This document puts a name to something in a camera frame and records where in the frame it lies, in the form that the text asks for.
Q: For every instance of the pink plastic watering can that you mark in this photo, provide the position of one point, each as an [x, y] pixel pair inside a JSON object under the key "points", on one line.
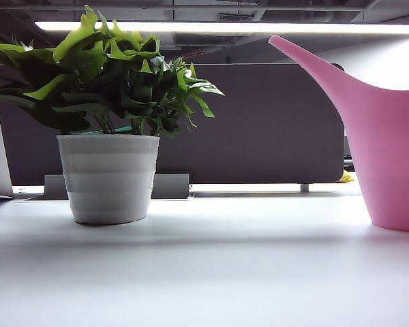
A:
{"points": [[388, 153]]}

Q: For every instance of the teal plant label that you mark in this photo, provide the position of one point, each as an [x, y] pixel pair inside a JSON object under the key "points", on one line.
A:
{"points": [[124, 129]]}

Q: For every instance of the green leafy plant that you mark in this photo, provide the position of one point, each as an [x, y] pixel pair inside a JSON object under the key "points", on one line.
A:
{"points": [[88, 61]]}

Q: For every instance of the small yellow object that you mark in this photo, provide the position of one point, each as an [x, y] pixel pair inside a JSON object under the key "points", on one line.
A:
{"points": [[347, 178]]}

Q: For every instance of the small grey divider foot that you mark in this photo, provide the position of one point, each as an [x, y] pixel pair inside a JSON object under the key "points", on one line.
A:
{"points": [[304, 187]]}

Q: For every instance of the dark grey desk divider panel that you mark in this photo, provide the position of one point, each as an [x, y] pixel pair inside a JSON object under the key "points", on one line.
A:
{"points": [[259, 129]]}

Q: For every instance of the ceiling air vent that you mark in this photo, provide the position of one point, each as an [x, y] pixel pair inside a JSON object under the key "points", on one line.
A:
{"points": [[238, 16]]}

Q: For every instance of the long ceiling light strip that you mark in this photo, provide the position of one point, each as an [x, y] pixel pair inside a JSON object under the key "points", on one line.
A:
{"points": [[225, 27]]}

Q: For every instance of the white ribbed flower pot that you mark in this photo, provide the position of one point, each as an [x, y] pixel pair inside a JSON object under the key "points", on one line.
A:
{"points": [[109, 177]]}

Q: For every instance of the white slanted panel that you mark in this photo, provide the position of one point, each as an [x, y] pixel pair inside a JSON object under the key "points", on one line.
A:
{"points": [[3, 170]]}

